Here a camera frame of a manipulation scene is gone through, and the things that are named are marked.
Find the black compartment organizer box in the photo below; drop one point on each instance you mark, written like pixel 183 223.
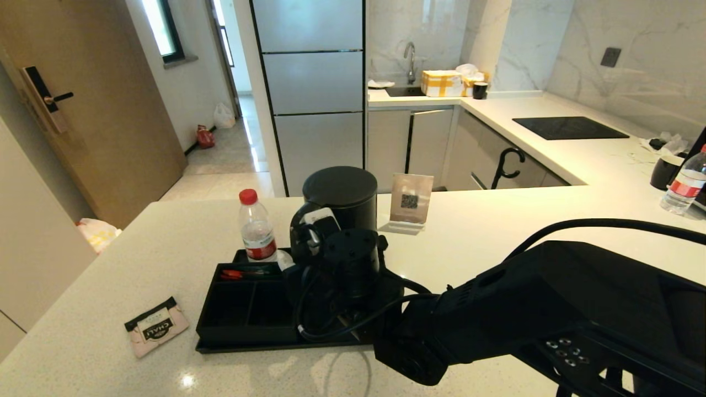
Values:
pixel 248 309

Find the crumpled clear plastic wrap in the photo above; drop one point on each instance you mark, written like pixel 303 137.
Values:
pixel 670 143

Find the kitchen sink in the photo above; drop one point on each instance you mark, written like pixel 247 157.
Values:
pixel 404 92

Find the white crumpled tissue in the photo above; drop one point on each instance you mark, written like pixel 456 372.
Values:
pixel 466 69

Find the white dish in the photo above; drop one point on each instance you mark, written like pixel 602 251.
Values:
pixel 380 84

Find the small black cup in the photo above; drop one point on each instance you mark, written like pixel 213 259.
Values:
pixel 480 91

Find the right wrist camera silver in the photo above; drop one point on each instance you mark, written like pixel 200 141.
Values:
pixel 319 220

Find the window with dark frame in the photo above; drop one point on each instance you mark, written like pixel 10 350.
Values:
pixel 160 27

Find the pink CHALI tea bag packet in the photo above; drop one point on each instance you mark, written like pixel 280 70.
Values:
pixel 157 328

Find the grey wall outlet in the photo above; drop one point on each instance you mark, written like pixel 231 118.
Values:
pixel 610 57

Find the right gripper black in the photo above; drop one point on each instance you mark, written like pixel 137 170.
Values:
pixel 309 298

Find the black induction cooktop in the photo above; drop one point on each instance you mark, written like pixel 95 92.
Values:
pixel 568 128

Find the grey kitchen base cabinets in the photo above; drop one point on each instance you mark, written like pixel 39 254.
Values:
pixel 430 149

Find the red bag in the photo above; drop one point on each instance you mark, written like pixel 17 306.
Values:
pixel 206 138

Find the large yellow taped cardboard box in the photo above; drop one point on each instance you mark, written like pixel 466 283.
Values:
pixel 441 84

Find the beige cabinet panel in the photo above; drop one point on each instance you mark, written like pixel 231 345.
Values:
pixel 33 259

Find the brown wooden door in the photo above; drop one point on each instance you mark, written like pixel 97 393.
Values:
pixel 110 138

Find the silver refrigerator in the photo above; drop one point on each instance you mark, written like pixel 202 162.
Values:
pixel 314 82

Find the chrome faucet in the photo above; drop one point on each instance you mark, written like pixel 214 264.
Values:
pixel 411 59

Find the water bottle on tray red cap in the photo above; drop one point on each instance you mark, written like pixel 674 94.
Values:
pixel 256 231

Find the water bottle with red label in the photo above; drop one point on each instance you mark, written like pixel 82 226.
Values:
pixel 683 190

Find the black electric kettle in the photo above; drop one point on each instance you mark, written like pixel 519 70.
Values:
pixel 342 190

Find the white round coaster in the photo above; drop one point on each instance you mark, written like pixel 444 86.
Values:
pixel 278 253

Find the white yellow plastic bag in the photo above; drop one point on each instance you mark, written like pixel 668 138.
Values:
pixel 99 234

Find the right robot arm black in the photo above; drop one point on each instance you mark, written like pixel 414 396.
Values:
pixel 551 314

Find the red sachet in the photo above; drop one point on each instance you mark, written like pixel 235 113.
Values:
pixel 237 273

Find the black mug with white inside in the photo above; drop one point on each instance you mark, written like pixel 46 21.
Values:
pixel 663 174

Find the acrylic QR code sign stand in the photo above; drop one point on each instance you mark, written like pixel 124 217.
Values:
pixel 411 198

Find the black serving tray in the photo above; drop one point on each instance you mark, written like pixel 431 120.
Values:
pixel 248 347

